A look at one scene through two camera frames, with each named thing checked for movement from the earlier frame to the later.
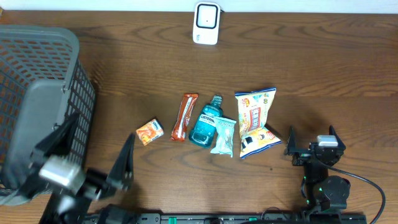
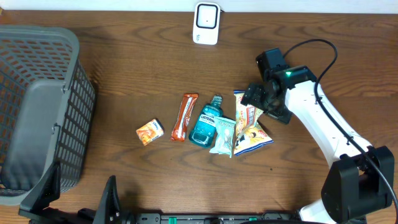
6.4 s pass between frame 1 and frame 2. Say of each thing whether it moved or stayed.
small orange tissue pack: stayed
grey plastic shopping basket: stayed
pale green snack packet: stayed
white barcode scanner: stayed
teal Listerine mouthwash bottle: stayed
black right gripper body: moved
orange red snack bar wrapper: stayed
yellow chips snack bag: moved
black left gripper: moved
